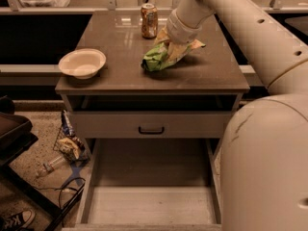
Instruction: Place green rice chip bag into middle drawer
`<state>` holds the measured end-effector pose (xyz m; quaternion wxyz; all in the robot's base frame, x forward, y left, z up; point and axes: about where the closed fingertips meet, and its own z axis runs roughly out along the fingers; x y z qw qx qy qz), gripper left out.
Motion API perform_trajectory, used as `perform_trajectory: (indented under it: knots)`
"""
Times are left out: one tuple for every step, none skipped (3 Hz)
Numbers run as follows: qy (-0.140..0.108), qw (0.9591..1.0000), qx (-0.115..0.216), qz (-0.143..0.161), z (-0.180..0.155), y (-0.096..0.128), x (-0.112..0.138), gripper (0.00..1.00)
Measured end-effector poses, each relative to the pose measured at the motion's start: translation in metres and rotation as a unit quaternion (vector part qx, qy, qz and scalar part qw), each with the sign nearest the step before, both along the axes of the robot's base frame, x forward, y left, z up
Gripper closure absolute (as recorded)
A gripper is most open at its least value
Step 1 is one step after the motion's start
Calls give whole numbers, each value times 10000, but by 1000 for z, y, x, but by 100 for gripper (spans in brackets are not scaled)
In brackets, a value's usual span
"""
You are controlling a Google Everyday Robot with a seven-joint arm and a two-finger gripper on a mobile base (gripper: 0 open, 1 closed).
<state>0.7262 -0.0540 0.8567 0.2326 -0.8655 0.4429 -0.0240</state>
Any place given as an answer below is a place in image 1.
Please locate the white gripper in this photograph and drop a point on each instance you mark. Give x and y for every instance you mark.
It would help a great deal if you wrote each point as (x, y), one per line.
(180, 32)

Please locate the green rice chip bag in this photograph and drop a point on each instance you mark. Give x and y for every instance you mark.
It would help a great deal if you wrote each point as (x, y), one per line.
(156, 58)

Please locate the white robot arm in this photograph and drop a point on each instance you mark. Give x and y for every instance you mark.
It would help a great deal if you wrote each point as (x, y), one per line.
(264, 151)

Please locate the grey drawer cabinet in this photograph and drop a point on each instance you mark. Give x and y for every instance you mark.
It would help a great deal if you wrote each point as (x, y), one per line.
(207, 80)

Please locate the blue snack bag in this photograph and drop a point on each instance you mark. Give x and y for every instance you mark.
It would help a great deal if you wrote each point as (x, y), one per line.
(66, 125)

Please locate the open bottom drawer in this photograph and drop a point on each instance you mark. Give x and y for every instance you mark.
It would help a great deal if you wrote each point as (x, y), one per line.
(148, 185)

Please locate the orange soda can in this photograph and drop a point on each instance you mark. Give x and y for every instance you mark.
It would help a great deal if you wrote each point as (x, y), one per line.
(149, 21)

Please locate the white bowl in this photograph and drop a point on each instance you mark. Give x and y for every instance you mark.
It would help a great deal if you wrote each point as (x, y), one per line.
(82, 63)

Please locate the clear plastic bottle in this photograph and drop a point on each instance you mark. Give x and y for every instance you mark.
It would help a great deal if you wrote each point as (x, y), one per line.
(50, 166)

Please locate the black chair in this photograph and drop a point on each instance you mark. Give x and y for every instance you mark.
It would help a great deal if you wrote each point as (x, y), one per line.
(15, 138)

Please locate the black sneaker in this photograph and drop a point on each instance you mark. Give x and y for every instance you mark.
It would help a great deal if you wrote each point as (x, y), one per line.
(18, 222)

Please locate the middle drawer with handle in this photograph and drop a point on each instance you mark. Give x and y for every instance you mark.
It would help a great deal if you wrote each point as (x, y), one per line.
(123, 125)

